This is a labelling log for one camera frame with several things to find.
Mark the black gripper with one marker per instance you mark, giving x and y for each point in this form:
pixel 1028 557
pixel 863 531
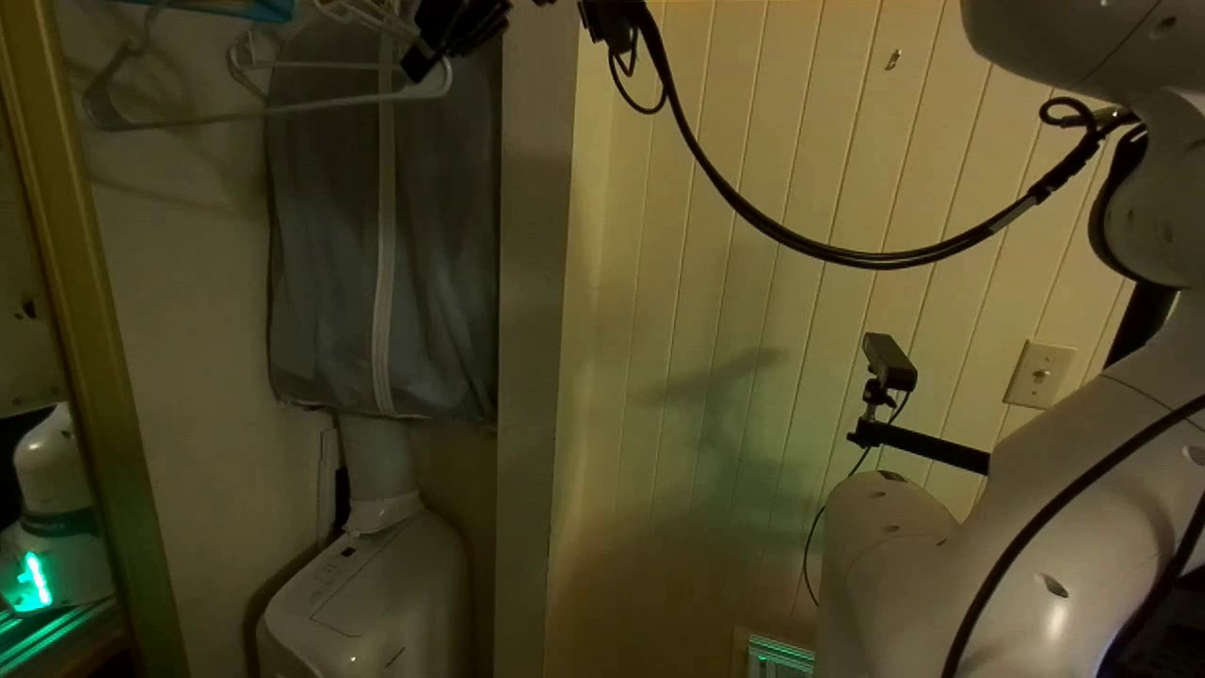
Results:
pixel 474 16

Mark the white plastic hanger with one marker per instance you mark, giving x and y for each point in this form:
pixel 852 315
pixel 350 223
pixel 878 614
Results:
pixel 364 16
pixel 364 97

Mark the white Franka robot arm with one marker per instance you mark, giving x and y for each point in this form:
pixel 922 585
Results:
pixel 905 565

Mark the gray garment bag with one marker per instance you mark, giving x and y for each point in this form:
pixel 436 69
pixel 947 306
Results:
pixel 376 249

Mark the white humidifier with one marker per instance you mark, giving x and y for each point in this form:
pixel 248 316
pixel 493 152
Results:
pixel 54 476

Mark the black metal stand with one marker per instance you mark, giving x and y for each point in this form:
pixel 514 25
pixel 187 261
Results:
pixel 922 446

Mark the white floor vent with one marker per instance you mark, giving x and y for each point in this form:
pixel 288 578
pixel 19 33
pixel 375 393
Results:
pixel 775 657

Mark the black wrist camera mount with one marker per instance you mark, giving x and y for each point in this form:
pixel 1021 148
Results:
pixel 616 25

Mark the closet door frame post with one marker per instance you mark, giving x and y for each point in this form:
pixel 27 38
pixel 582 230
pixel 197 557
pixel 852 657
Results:
pixel 94 379

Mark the black camera on stand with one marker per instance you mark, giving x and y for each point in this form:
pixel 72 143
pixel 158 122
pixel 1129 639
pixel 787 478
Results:
pixel 891 358

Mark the beige wall outlet plate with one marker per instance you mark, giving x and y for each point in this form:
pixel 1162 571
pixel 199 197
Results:
pixel 1039 375

